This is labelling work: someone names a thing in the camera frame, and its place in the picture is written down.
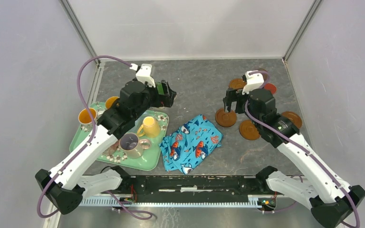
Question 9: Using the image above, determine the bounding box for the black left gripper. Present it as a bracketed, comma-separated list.
[133, 80, 176, 121]

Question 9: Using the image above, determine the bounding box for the brown wooden coaster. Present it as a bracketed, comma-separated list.
[281, 111, 303, 129]
[229, 78, 247, 89]
[215, 108, 237, 127]
[239, 120, 260, 141]

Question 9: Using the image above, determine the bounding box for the red round coaster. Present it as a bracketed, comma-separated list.
[264, 83, 277, 94]

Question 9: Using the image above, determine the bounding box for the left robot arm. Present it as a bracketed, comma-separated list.
[35, 80, 177, 218]

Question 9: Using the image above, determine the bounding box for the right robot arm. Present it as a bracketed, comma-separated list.
[223, 88, 365, 228]

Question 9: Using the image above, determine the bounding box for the small cup orange inside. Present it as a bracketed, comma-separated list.
[105, 96, 119, 109]

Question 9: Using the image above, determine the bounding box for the floral cup orange inside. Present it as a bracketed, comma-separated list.
[78, 108, 97, 125]

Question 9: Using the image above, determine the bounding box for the green inside floral mug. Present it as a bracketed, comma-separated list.
[156, 82, 164, 95]

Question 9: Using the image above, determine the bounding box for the yellow mug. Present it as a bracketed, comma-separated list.
[136, 116, 160, 138]

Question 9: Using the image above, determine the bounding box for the blue shark print cloth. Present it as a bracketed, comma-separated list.
[159, 114, 223, 175]

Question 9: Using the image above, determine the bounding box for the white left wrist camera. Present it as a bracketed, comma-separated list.
[135, 64, 156, 88]

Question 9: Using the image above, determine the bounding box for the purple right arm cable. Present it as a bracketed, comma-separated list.
[245, 70, 361, 228]

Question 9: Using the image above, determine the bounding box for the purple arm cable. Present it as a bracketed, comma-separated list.
[37, 56, 134, 219]
[245, 70, 361, 228]

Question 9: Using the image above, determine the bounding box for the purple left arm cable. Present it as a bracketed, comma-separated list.
[37, 56, 134, 219]

